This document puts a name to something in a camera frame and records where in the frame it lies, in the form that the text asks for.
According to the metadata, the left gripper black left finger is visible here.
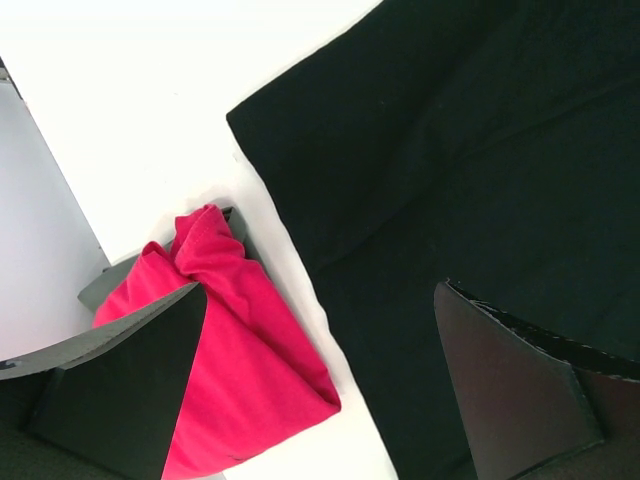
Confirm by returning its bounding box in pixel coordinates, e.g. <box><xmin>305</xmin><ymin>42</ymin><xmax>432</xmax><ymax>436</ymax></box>
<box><xmin>1</xmin><ymin>283</ymin><xmax>206</xmax><ymax>479</ymax></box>

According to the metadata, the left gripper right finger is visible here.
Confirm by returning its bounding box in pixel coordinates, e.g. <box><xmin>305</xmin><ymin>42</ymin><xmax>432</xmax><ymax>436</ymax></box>
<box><xmin>434</xmin><ymin>283</ymin><xmax>639</xmax><ymax>479</ymax></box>

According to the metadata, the black t shirt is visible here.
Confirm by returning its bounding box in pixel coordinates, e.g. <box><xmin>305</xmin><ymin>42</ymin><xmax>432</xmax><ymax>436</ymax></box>
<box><xmin>227</xmin><ymin>1</ymin><xmax>639</xmax><ymax>479</ymax></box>

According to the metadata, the folded pink t shirt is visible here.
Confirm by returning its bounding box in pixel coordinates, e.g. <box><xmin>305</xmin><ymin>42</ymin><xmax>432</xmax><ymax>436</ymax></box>
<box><xmin>94</xmin><ymin>205</ymin><xmax>341</xmax><ymax>479</ymax></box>

